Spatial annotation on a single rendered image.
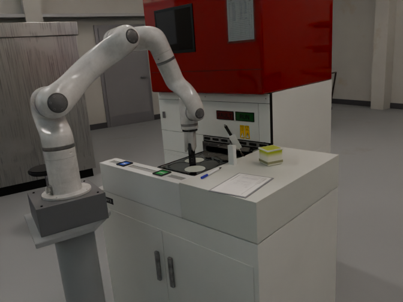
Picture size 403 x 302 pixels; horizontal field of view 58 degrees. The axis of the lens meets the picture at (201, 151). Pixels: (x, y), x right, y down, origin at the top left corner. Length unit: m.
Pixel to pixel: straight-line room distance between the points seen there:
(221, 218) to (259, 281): 0.24
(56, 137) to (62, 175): 0.15
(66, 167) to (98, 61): 0.43
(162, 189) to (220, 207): 0.30
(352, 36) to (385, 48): 1.07
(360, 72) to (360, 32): 0.88
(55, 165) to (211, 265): 0.70
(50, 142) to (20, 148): 3.23
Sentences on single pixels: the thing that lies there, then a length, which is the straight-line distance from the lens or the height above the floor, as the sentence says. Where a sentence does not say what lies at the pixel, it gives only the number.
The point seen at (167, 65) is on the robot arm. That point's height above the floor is 1.39.
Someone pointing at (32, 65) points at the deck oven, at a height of 1.44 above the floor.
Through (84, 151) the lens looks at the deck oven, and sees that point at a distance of 4.83.
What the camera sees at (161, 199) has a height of 0.87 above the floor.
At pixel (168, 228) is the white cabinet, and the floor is 0.75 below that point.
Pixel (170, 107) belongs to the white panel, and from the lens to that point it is 2.27.
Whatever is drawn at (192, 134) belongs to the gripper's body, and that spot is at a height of 1.06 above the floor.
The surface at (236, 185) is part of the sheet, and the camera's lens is 1.30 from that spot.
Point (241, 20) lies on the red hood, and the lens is 1.81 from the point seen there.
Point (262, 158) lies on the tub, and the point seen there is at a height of 0.99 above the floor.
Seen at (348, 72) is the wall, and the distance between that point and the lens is 9.57.
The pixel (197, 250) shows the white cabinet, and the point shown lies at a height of 0.70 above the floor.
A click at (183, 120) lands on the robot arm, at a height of 1.13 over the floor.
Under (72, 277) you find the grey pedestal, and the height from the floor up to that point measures 0.59.
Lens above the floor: 1.42
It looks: 15 degrees down
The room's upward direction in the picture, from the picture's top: 4 degrees counter-clockwise
